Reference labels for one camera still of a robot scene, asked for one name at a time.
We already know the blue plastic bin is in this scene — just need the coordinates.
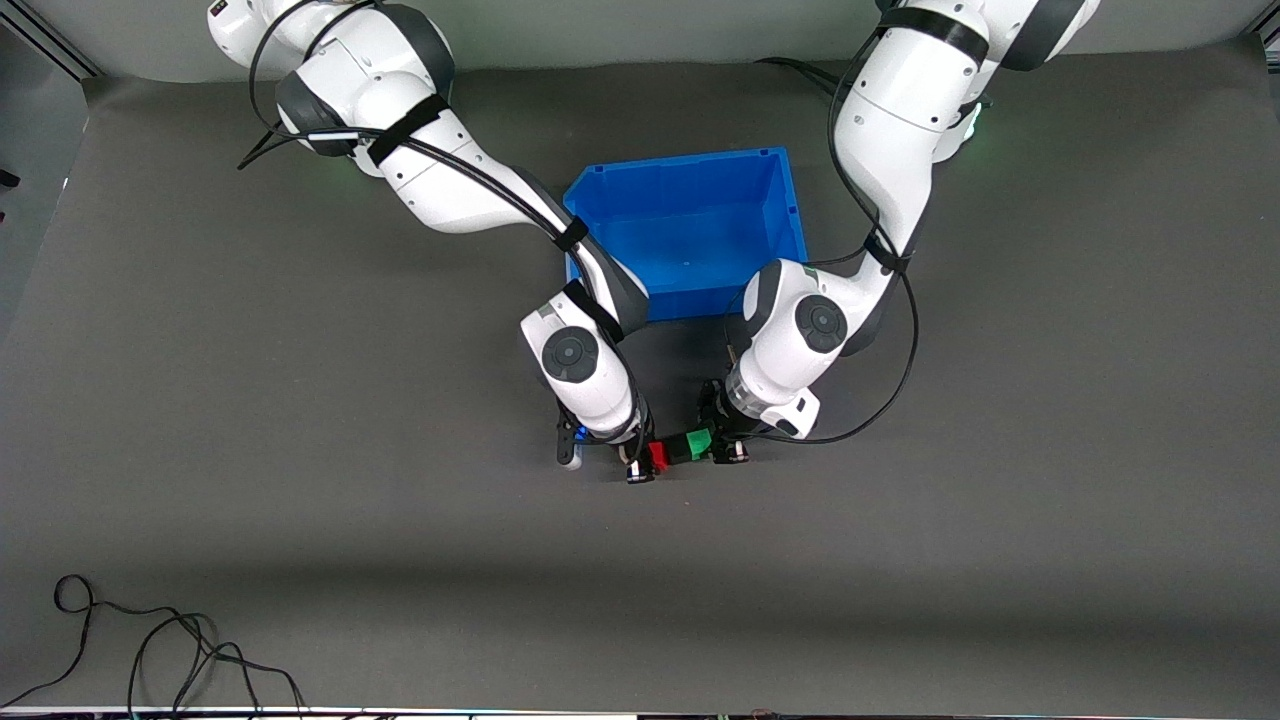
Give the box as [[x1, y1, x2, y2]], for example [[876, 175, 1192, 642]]
[[563, 146, 809, 323]]

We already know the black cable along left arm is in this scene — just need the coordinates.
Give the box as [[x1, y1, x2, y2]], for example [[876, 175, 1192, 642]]
[[725, 30, 919, 446]]

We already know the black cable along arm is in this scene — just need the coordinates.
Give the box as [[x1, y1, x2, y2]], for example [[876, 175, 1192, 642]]
[[237, 0, 651, 461], [725, 30, 919, 446]]

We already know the black cable along right arm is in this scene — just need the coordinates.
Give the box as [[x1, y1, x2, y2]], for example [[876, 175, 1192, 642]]
[[237, 0, 651, 461]]

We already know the black left arm base cable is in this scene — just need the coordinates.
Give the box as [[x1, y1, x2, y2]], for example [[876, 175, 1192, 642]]
[[755, 57, 851, 101]]

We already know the thin black loose cable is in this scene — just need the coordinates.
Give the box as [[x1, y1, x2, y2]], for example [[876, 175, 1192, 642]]
[[128, 612, 306, 717], [0, 574, 216, 707]]

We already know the aluminium frame rail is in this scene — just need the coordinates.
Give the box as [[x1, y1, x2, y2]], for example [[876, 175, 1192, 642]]
[[0, 0, 106, 79]]

